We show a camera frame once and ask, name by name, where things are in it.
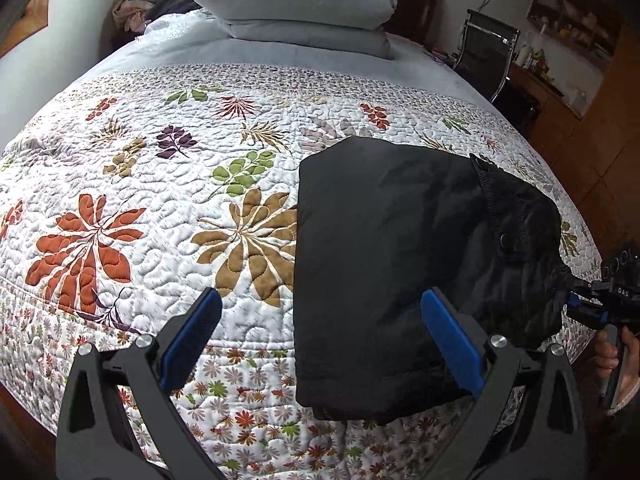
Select wooden side window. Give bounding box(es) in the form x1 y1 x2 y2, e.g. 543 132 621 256
0 0 53 61

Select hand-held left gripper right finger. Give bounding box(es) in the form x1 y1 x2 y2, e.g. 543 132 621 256
420 287 587 480

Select wooden wardrobe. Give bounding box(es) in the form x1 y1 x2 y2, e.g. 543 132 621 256
570 22 640 266

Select wooden desk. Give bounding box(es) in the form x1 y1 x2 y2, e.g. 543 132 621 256
500 61 602 162

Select light blue bed sheet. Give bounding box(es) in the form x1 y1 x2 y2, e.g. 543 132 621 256
107 10 496 107

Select grey-blue pillow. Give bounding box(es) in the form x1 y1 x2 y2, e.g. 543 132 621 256
225 19 392 60

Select pink cloth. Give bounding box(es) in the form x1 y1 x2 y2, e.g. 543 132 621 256
111 0 157 34

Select dark wooden headboard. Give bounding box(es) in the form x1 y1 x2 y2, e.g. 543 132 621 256
384 0 442 47

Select wooden wall shelf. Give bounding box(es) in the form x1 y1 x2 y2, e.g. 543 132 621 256
525 0 622 74

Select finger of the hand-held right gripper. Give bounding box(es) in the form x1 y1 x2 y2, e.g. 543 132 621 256
565 292 603 331
564 272 603 295

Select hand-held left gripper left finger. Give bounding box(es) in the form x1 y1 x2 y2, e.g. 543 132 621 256
55 287 223 480

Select floral quilted bedspread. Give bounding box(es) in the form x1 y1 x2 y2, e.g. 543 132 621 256
0 62 606 480

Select person's right hand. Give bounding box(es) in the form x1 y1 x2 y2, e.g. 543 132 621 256
594 331 640 417

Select black office chair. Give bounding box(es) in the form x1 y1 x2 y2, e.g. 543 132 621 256
452 8 522 104

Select black pants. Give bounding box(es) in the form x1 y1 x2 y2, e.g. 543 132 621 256
295 136 576 423

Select dark cloth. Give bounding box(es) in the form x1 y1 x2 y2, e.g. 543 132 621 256
150 0 202 19

